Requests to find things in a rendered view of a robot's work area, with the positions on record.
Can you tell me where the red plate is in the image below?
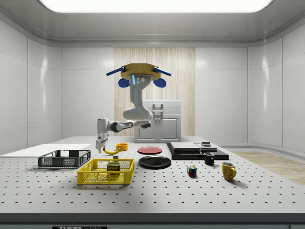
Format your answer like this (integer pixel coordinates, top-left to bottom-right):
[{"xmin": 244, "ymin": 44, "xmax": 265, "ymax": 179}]
[{"xmin": 137, "ymin": 146, "xmax": 163, "ymax": 155}]

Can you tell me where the black plate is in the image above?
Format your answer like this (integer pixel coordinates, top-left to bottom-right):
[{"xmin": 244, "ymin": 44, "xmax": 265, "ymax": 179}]
[{"xmin": 138, "ymin": 156, "xmax": 173, "ymax": 170}]

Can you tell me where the white cabinet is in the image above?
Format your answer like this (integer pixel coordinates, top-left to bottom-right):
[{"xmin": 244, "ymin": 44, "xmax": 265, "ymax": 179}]
[{"xmin": 134, "ymin": 99, "xmax": 182, "ymax": 144}]

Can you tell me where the banana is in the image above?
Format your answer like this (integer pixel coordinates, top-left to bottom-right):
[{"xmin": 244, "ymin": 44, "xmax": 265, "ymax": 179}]
[{"xmin": 102, "ymin": 147, "xmax": 121, "ymax": 156}]

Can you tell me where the puzzle cube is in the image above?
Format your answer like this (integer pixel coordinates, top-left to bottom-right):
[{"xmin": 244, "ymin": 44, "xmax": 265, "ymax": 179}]
[{"xmin": 187, "ymin": 165, "xmax": 198, "ymax": 178}]

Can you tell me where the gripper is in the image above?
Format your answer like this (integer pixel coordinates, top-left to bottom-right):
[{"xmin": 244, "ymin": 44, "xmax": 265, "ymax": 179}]
[{"xmin": 95, "ymin": 136, "xmax": 109, "ymax": 154}]

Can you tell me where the flat-sided can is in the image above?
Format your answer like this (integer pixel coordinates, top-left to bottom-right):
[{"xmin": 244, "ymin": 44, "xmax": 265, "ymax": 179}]
[{"xmin": 106, "ymin": 162, "xmax": 121, "ymax": 177}]

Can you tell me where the dark grey basket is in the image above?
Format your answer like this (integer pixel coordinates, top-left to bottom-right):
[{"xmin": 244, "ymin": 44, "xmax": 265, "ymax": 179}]
[{"xmin": 38, "ymin": 149, "xmax": 92, "ymax": 169}]

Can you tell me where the black stove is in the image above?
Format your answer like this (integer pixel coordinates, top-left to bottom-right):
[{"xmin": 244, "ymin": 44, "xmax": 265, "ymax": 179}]
[{"xmin": 166, "ymin": 141, "xmax": 230, "ymax": 161}]

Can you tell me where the black mug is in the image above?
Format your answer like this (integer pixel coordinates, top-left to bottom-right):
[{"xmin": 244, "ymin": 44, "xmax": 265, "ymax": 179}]
[{"xmin": 203, "ymin": 152, "xmax": 215, "ymax": 166}]

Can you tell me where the yellow basket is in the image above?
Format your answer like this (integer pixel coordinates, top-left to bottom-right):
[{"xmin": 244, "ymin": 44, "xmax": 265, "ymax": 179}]
[{"xmin": 77, "ymin": 159, "xmax": 135, "ymax": 185}]

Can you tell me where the yellow mug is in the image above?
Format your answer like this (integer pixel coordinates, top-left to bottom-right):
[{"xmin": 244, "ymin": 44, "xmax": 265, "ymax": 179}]
[{"xmin": 221, "ymin": 162, "xmax": 237, "ymax": 181}]

